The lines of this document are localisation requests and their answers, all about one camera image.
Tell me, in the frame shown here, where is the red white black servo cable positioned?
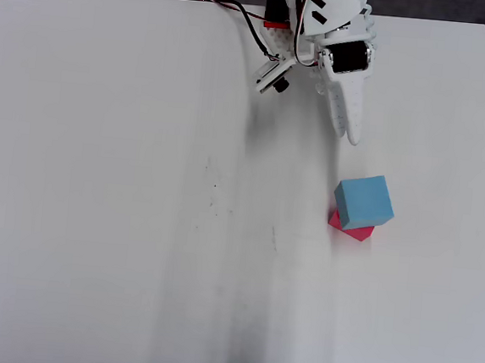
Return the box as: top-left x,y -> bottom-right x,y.
289,0 -> 324,67

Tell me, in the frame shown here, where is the black camera cable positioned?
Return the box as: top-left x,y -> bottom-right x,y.
206,0 -> 284,62

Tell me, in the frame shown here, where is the thin red white power cable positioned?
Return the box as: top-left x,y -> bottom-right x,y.
213,0 -> 270,23

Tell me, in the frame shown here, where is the red foam cube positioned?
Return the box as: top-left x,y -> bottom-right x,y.
326,209 -> 378,244

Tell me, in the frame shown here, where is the blue foam cube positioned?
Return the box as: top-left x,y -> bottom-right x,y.
330,170 -> 399,236

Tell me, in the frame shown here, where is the white mounted wrist camera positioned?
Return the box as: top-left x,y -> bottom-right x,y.
250,53 -> 299,97

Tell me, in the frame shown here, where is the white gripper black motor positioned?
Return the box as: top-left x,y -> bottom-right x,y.
311,24 -> 378,148

